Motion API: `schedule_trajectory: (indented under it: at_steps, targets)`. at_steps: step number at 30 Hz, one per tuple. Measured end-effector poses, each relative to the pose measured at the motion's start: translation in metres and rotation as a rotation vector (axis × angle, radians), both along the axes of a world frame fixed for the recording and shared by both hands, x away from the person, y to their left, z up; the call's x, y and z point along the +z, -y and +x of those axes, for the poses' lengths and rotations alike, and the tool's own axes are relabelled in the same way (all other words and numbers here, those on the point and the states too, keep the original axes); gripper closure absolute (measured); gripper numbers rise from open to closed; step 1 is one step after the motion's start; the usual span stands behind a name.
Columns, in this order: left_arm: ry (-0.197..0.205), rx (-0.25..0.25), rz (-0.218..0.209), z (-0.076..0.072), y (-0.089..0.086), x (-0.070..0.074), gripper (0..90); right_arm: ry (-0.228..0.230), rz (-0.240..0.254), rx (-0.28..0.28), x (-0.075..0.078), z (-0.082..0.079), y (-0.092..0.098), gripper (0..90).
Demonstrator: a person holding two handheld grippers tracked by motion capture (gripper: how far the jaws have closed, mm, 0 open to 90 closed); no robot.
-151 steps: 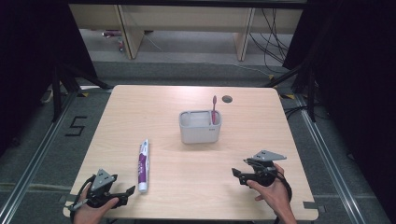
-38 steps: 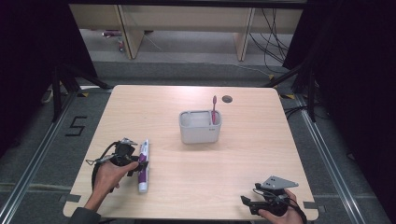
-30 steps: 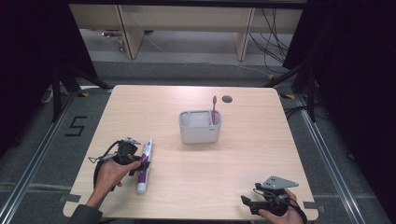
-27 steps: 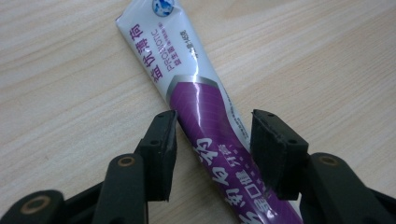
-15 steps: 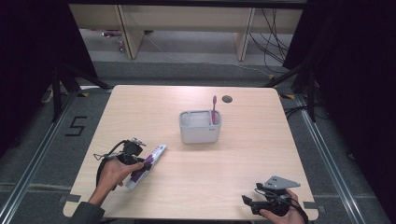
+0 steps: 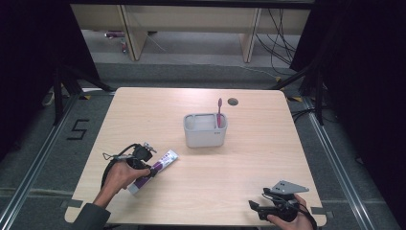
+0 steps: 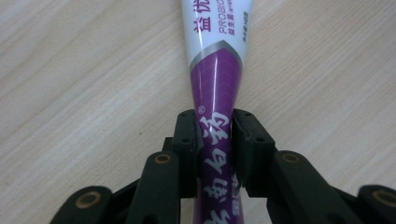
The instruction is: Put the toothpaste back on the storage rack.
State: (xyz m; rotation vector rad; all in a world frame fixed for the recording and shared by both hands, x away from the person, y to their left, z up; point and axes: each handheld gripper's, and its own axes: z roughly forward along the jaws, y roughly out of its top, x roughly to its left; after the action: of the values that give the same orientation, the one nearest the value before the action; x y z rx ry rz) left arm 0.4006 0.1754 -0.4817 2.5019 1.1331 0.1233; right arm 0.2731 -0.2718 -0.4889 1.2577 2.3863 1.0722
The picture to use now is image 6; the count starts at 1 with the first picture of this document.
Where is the black floor cable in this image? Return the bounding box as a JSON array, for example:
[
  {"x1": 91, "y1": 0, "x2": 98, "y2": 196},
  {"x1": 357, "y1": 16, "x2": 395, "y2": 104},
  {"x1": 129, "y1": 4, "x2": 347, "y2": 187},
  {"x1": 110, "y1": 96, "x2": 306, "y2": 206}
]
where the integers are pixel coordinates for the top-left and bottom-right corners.
[{"x1": 290, "y1": 106, "x2": 340, "y2": 125}]

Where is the white and purple toothpaste tube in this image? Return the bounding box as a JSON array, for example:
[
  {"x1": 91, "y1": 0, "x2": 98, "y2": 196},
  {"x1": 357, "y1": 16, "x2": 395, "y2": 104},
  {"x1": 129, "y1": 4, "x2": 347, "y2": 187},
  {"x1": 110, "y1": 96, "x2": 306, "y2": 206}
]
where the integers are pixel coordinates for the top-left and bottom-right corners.
[{"x1": 126, "y1": 149, "x2": 180, "y2": 196}]

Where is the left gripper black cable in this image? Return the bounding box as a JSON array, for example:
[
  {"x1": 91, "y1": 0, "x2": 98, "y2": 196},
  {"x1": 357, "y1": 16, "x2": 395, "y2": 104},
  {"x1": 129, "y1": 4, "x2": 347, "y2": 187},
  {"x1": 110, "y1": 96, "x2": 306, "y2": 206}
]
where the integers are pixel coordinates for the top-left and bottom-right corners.
[{"x1": 101, "y1": 143, "x2": 142, "y2": 190}]

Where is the pink toothbrush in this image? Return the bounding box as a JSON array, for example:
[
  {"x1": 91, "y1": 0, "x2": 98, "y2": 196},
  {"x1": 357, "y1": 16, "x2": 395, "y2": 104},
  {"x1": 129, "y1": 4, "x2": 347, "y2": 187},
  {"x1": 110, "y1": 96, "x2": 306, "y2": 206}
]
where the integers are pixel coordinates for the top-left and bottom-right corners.
[{"x1": 216, "y1": 97, "x2": 224, "y2": 129}]

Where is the person's right hand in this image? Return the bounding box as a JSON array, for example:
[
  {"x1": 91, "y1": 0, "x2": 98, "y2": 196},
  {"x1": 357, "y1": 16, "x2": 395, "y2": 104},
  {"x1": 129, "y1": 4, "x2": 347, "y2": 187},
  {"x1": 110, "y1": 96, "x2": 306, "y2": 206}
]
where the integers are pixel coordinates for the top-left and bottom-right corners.
[{"x1": 266, "y1": 193, "x2": 315, "y2": 230}]

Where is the bundle of black cables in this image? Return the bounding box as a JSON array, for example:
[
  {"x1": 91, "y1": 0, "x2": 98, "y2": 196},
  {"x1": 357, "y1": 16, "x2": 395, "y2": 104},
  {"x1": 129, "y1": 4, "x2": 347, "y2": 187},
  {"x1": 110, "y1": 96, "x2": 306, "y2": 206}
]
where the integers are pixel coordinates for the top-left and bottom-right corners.
[{"x1": 255, "y1": 8, "x2": 299, "y2": 77}]

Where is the black curtain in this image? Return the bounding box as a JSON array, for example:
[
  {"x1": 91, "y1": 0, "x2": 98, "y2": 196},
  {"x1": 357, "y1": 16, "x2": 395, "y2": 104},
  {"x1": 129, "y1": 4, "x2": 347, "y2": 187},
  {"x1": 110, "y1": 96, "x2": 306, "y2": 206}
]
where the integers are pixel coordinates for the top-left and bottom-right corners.
[
  {"x1": 0, "y1": 0, "x2": 101, "y2": 161},
  {"x1": 289, "y1": 0, "x2": 406, "y2": 221}
]

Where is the light wooden desk frame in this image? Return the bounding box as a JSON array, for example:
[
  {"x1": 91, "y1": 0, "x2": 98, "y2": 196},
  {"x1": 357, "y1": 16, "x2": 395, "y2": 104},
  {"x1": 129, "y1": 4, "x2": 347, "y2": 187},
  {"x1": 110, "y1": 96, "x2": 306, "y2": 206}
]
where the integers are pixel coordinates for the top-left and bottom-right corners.
[{"x1": 69, "y1": 3, "x2": 312, "y2": 63}]

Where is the person's left hand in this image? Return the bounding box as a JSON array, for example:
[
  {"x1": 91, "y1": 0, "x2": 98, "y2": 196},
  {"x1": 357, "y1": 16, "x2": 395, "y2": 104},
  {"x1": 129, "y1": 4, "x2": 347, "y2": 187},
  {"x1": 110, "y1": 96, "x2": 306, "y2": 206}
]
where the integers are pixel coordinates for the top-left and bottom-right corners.
[{"x1": 101, "y1": 159, "x2": 151, "y2": 201}]

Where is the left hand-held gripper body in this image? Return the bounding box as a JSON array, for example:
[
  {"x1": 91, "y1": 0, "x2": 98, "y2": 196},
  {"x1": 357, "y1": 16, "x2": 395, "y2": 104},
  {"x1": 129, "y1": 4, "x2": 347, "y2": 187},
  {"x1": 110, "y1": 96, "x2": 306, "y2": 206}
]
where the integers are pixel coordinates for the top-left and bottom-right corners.
[{"x1": 125, "y1": 142, "x2": 158, "y2": 171}]

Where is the grey plastic holder box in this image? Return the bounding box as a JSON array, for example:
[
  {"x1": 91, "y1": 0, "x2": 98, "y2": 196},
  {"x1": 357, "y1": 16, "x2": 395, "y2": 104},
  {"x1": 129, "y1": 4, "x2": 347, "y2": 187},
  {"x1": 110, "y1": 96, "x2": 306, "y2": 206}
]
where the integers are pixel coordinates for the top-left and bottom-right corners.
[{"x1": 183, "y1": 112, "x2": 229, "y2": 149}]

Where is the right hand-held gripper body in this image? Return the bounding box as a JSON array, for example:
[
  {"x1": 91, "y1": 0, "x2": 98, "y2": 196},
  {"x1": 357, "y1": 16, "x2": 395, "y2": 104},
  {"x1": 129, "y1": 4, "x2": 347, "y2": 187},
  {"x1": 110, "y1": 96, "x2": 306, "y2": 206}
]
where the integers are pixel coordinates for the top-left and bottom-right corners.
[{"x1": 261, "y1": 179, "x2": 310, "y2": 223}]

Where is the aluminium floor rail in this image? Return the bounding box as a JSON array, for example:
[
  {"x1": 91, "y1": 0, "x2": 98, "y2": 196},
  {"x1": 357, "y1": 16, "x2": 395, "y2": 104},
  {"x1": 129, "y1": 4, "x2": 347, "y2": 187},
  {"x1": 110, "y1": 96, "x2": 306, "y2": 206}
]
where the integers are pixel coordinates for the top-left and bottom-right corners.
[
  {"x1": 302, "y1": 95, "x2": 377, "y2": 230},
  {"x1": 0, "y1": 94, "x2": 80, "y2": 230}
]

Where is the pink object on floor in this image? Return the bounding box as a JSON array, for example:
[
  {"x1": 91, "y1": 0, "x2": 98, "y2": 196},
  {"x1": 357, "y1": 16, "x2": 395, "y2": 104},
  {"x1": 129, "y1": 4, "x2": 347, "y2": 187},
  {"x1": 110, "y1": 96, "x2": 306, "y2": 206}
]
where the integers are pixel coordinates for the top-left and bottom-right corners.
[{"x1": 104, "y1": 30, "x2": 126, "y2": 39}]

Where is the black metal stand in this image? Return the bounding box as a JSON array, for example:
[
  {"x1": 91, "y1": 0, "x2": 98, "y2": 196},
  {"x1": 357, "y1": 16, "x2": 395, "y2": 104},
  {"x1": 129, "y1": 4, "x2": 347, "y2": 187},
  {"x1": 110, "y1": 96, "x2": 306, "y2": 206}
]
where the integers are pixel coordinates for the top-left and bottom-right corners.
[
  {"x1": 52, "y1": 62, "x2": 117, "y2": 127},
  {"x1": 269, "y1": 58, "x2": 327, "y2": 127}
]

